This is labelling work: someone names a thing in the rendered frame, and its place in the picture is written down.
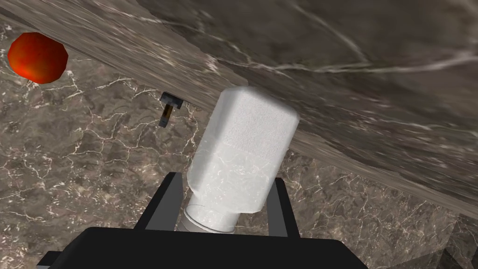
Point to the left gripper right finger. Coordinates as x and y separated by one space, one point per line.
279 213

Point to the red apple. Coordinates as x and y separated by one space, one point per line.
37 58

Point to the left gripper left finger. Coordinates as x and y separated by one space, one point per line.
164 209

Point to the small dark wall socket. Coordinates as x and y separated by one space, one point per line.
168 109

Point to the white translucent bottle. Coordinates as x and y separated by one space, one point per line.
239 157

